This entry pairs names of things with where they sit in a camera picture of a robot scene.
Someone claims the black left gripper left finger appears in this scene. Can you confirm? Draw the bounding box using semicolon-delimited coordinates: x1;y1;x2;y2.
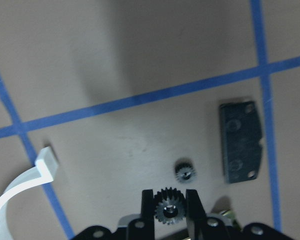
126;189;155;240

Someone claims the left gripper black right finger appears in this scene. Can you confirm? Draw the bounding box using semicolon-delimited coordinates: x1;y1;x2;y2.
185;189;230;240

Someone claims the black bearing gear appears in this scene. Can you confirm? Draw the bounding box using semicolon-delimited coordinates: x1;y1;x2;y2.
174;157;196;184
154;187;186;225

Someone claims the black brake pad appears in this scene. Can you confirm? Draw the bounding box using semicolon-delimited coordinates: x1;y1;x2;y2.
219;101;263;184

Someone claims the white curved plastic bracket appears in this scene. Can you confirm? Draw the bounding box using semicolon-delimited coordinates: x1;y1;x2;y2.
0;146;59;240

